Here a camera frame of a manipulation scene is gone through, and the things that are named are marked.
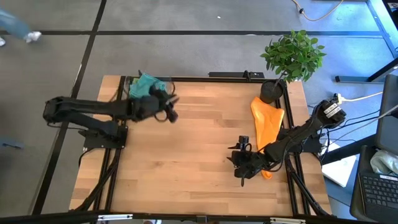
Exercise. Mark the crumpled white plastic bag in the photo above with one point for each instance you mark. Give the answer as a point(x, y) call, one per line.
point(384, 163)

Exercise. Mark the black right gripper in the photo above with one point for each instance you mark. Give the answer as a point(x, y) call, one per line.
point(250, 163)

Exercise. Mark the person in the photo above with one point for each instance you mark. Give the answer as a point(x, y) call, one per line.
point(15, 26)

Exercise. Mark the black metal table frame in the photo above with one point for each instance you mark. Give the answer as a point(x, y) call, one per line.
point(202, 79)

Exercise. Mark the black desk leg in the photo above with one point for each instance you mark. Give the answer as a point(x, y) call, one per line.
point(351, 79)

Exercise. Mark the teal microfiber towel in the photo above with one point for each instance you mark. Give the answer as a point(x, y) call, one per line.
point(146, 87)

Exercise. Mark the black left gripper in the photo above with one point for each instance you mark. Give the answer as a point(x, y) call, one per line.
point(152, 104)

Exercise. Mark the white flat box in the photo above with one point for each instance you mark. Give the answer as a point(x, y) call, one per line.
point(340, 171)

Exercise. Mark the black laptop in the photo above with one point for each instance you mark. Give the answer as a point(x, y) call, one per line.
point(379, 193)

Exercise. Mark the silver metal bracket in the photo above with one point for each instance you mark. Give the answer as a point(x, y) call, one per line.
point(287, 221)
point(115, 217)

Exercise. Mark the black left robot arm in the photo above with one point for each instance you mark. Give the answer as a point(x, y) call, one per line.
point(87, 109)

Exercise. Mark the green potted plant black pot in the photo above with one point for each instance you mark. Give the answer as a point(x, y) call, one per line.
point(293, 56)

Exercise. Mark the white power adapter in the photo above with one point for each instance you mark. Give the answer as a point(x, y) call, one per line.
point(339, 99)

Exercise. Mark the clear plastic bin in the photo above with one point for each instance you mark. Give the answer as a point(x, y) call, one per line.
point(169, 85)

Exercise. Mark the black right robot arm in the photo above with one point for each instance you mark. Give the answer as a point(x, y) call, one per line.
point(311, 129)

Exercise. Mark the orange microfiber towel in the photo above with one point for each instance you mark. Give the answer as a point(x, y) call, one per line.
point(267, 121)

